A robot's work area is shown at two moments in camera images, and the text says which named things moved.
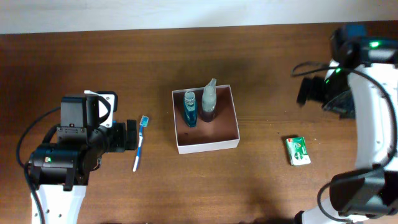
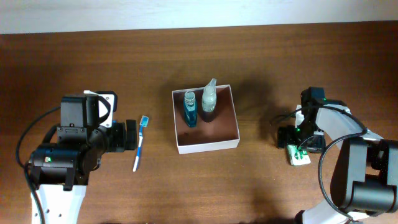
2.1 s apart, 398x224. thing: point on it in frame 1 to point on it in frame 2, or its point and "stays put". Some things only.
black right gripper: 342,110 to 317,147
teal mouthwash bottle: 190,107 stays put
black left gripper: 120,144 stays put
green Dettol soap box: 297,150 stays put
